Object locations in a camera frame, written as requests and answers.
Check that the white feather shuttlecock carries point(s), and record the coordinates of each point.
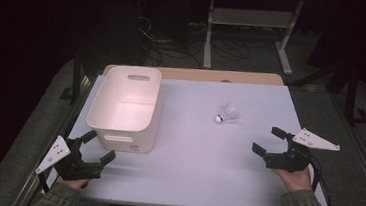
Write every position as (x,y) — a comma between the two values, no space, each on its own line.
(227,113)

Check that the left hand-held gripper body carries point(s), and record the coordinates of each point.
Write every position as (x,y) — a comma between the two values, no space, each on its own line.
(75,169)

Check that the white metal stand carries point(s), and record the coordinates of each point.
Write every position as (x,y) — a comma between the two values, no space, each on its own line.
(250,18)

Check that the person's right hand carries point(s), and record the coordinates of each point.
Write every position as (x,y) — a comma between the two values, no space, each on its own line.
(294,180)

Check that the person's left hand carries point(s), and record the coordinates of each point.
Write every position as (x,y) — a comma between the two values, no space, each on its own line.
(73,183)

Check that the black metal stand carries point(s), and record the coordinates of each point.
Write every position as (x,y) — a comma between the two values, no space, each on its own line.
(352,97)
(77,77)

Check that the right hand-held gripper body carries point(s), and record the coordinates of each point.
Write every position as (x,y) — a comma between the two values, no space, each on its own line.
(288,160)

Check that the wooden board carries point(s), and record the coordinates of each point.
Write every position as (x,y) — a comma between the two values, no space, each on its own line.
(207,75)

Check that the white plastic basket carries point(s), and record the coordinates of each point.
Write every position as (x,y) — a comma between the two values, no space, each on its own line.
(126,111)

